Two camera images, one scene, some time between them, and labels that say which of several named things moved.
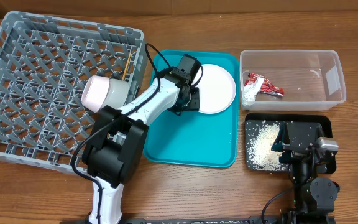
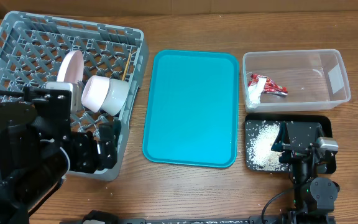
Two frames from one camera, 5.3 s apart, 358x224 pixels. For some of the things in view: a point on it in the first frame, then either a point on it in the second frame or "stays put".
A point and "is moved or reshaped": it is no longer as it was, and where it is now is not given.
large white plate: x=217 y=89 to x=71 y=68
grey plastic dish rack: x=32 y=83 stays put
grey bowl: x=117 y=93 stays put
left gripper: x=194 y=102 to x=89 y=159
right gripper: x=281 y=144 stays put
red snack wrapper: x=254 y=84 is moved or reshaped
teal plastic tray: x=196 y=138 stays put
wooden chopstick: x=127 y=67 stays put
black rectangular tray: x=261 y=130 stays put
